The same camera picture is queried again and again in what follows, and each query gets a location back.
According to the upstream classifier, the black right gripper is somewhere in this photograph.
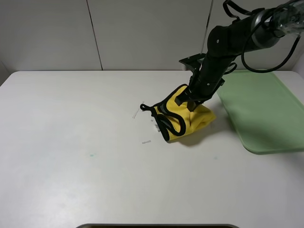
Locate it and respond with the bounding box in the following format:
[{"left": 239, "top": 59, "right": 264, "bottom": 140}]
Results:
[{"left": 175, "top": 68, "right": 224, "bottom": 112}]

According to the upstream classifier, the yellow microfiber towel black trim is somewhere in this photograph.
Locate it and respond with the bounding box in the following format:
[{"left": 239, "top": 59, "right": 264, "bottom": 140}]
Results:
[{"left": 140, "top": 84, "right": 216, "bottom": 142}]

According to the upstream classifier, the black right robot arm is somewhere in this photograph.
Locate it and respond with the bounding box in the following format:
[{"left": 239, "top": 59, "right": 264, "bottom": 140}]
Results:
[{"left": 175, "top": 9, "right": 279, "bottom": 112}]

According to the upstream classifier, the light green plastic tray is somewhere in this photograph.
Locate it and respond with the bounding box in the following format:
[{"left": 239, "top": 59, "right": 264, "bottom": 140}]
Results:
[{"left": 217, "top": 71, "right": 304, "bottom": 154}]

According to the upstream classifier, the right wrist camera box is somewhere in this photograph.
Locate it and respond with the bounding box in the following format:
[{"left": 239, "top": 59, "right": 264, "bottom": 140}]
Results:
[{"left": 179, "top": 53, "right": 206, "bottom": 72}]

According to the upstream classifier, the black right camera cable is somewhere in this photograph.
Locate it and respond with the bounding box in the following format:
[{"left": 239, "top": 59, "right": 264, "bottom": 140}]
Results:
[{"left": 222, "top": 0, "right": 304, "bottom": 74}]

